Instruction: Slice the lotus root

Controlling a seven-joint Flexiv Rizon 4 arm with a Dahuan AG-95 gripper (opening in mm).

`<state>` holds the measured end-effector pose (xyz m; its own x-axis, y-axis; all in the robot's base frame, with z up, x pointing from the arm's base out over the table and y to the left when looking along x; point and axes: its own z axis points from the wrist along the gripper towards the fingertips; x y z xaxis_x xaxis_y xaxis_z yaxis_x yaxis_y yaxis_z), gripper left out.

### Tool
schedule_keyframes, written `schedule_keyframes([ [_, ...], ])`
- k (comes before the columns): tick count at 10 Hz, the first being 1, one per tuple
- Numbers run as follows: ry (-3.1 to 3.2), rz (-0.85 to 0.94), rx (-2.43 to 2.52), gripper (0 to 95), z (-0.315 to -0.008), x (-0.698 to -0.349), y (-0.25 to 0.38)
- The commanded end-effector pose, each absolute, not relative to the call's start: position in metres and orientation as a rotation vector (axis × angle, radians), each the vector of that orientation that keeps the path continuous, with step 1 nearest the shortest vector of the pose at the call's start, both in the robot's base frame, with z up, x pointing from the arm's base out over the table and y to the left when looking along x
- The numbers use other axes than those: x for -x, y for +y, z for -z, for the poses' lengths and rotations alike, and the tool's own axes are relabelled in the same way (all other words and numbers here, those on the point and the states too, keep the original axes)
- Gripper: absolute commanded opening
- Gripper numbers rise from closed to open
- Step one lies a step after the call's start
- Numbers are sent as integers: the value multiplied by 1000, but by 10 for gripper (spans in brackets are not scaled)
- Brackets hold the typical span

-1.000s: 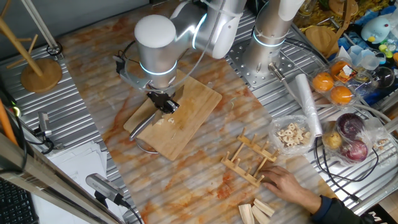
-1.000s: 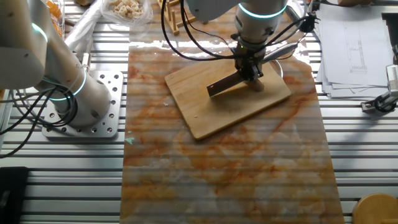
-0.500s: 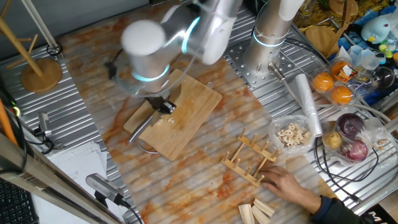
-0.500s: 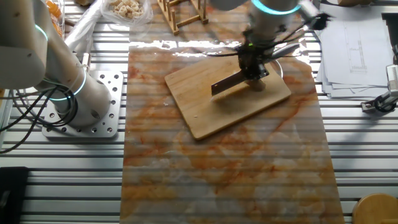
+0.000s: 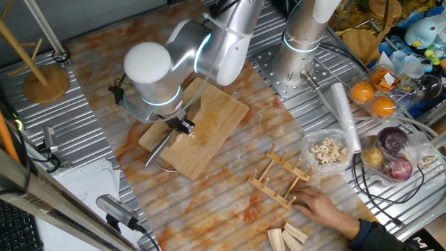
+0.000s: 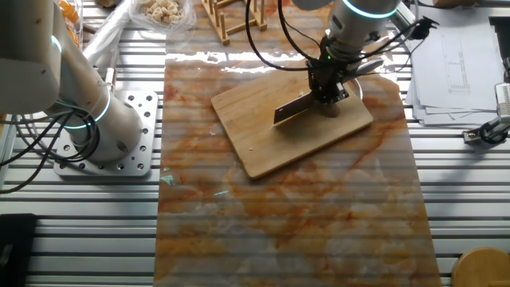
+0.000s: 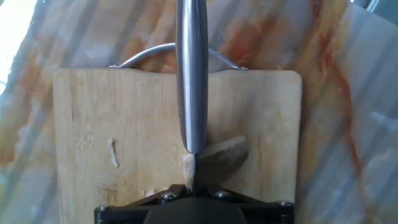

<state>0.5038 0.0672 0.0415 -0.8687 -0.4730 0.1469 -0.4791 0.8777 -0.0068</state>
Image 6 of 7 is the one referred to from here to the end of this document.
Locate orange marble pattern mat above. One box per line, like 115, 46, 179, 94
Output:
153, 0, 443, 287

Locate lotus root piece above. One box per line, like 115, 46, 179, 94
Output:
318, 102, 342, 119

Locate black camera cable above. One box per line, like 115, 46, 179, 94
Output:
244, 0, 320, 73

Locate wrist camera on grey bracket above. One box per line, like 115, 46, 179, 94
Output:
392, 7, 440, 41

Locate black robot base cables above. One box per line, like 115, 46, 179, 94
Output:
0, 109, 101, 195

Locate small grey camera on mount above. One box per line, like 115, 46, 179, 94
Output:
461, 81, 510, 145

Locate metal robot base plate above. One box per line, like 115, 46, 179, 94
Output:
53, 90, 159, 177

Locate bag of lotus slices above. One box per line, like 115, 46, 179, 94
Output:
127, 0, 198, 34

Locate black box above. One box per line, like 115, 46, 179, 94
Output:
0, 213, 39, 287

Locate wooden peg rack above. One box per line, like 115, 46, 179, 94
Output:
201, 0, 269, 45

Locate steel handled cleaver knife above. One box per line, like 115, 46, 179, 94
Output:
272, 58, 384, 127

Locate clear plastic bag roll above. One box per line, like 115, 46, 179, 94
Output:
81, 0, 135, 75

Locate white paper stack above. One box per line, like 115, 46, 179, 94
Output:
404, 3, 507, 128

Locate wooden mug tree stand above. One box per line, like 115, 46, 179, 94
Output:
451, 246, 510, 287

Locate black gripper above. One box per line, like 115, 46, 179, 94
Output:
306, 58, 351, 105

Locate clear plastic fruit container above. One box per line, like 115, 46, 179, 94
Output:
55, 0, 84, 51

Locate wooden cutting board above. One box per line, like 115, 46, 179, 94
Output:
210, 53, 375, 180

